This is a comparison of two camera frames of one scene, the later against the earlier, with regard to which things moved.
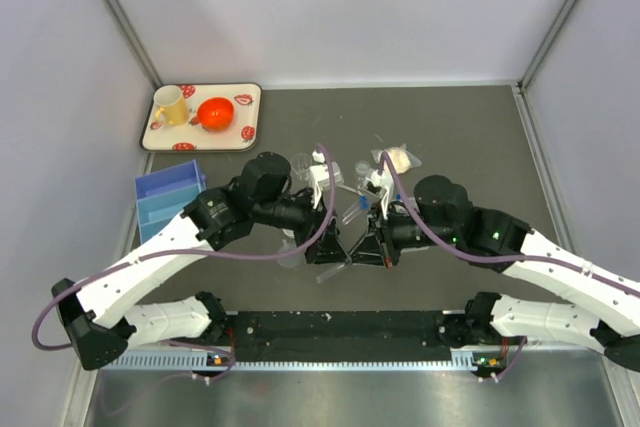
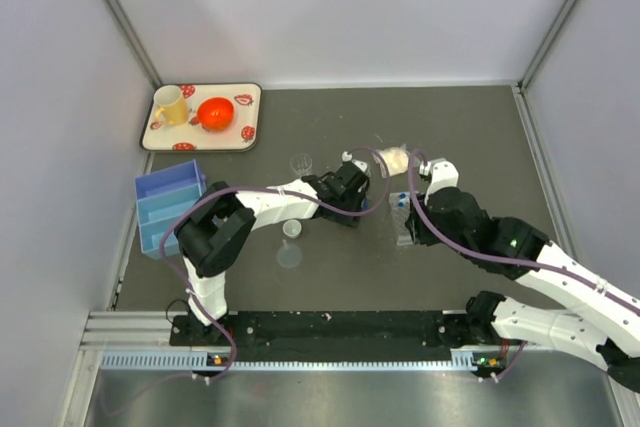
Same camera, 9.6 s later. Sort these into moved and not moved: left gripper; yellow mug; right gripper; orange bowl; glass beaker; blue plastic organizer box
Moved: right gripper; left gripper
Not moved: blue plastic organizer box; orange bowl; glass beaker; yellow mug
